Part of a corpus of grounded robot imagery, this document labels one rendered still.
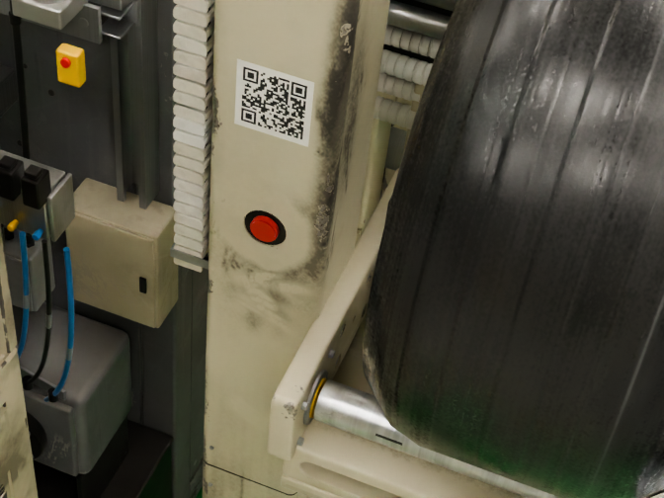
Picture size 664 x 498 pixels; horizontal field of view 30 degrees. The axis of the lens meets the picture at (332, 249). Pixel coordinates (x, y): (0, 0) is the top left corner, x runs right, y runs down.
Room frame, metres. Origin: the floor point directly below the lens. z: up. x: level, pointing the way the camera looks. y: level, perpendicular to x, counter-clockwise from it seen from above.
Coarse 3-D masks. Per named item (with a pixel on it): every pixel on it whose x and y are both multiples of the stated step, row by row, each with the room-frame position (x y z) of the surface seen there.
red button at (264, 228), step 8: (256, 216) 0.90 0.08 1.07; (264, 216) 0.89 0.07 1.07; (256, 224) 0.89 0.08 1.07; (264, 224) 0.89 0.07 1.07; (272, 224) 0.89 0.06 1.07; (256, 232) 0.89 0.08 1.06; (264, 232) 0.89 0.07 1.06; (272, 232) 0.88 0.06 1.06; (264, 240) 0.89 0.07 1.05; (272, 240) 0.89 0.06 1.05
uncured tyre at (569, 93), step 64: (512, 0) 0.78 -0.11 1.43; (576, 0) 0.78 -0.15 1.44; (640, 0) 0.78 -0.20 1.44; (448, 64) 0.76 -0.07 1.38; (512, 64) 0.74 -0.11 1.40; (576, 64) 0.74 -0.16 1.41; (640, 64) 0.73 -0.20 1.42; (448, 128) 0.72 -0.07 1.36; (512, 128) 0.70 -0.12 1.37; (576, 128) 0.70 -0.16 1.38; (640, 128) 0.70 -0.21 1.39; (448, 192) 0.68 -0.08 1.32; (512, 192) 0.67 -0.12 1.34; (576, 192) 0.67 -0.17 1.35; (640, 192) 0.66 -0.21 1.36; (384, 256) 0.69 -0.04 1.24; (448, 256) 0.66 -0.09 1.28; (512, 256) 0.65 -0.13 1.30; (576, 256) 0.64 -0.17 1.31; (640, 256) 0.64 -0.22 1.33; (384, 320) 0.67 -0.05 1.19; (448, 320) 0.64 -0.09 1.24; (512, 320) 0.63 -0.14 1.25; (576, 320) 0.62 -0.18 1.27; (640, 320) 0.61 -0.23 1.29; (384, 384) 0.66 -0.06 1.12; (448, 384) 0.63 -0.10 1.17; (512, 384) 0.62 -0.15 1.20; (576, 384) 0.60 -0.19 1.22; (640, 384) 0.60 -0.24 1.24; (448, 448) 0.65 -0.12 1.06; (512, 448) 0.62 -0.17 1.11; (576, 448) 0.60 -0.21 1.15; (640, 448) 0.59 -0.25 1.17
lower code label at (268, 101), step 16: (240, 64) 0.90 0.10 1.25; (256, 64) 0.90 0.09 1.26; (240, 80) 0.90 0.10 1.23; (256, 80) 0.90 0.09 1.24; (272, 80) 0.89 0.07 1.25; (288, 80) 0.89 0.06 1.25; (304, 80) 0.88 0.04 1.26; (240, 96) 0.90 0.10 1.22; (256, 96) 0.90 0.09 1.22; (272, 96) 0.89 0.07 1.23; (288, 96) 0.89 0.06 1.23; (304, 96) 0.88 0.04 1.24; (240, 112) 0.90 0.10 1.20; (256, 112) 0.90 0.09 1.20; (272, 112) 0.89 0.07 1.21; (288, 112) 0.89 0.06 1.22; (304, 112) 0.88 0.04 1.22; (256, 128) 0.90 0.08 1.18; (272, 128) 0.89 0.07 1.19; (288, 128) 0.89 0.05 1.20; (304, 128) 0.88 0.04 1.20; (304, 144) 0.88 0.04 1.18
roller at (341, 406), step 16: (320, 384) 0.81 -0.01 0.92; (336, 384) 0.82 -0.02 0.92; (320, 400) 0.80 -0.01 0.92; (336, 400) 0.80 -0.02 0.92; (352, 400) 0.80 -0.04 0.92; (368, 400) 0.80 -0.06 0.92; (320, 416) 0.79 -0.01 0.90; (336, 416) 0.79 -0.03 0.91; (352, 416) 0.78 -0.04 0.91; (368, 416) 0.78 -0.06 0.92; (384, 416) 0.78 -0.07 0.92; (352, 432) 0.78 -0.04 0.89; (368, 432) 0.77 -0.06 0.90; (384, 432) 0.77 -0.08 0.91; (400, 448) 0.76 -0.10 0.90; (416, 448) 0.76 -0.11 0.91; (448, 464) 0.75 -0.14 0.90; (464, 464) 0.75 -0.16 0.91; (480, 480) 0.74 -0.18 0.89; (496, 480) 0.74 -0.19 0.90; (512, 480) 0.73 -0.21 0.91; (528, 496) 0.73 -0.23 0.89; (544, 496) 0.72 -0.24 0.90
